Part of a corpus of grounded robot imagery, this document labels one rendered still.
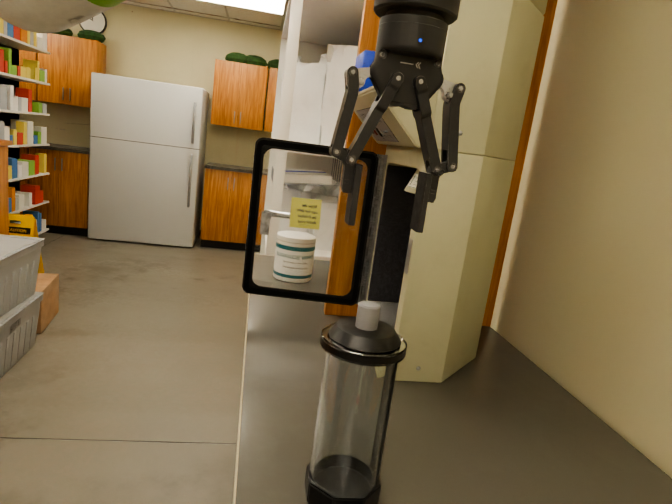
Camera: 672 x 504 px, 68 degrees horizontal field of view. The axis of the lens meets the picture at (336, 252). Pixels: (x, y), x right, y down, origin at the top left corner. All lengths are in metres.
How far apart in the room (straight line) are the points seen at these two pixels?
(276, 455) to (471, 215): 0.56
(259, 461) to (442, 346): 0.46
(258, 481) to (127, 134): 5.40
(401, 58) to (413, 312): 0.57
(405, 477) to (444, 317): 0.36
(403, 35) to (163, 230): 5.53
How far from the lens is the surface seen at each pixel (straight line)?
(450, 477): 0.82
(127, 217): 6.04
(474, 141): 0.99
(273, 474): 0.76
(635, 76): 1.24
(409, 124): 0.94
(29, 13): 0.67
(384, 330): 0.62
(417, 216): 0.60
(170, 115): 5.87
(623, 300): 1.15
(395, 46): 0.57
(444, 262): 1.00
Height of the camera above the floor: 1.40
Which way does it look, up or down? 12 degrees down
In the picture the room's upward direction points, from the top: 8 degrees clockwise
